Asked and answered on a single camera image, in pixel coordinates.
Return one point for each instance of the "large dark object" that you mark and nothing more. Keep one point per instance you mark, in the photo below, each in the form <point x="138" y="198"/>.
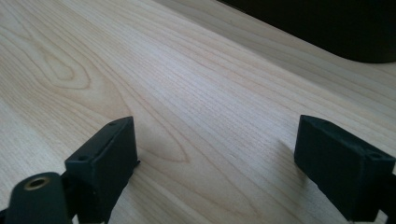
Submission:
<point x="327" y="25"/>

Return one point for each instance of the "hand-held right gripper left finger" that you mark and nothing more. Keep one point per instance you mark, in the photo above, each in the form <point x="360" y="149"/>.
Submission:
<point x="107" y="161"/>

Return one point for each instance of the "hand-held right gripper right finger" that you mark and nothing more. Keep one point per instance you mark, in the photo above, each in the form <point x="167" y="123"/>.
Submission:
<point x="339" y="168"/>

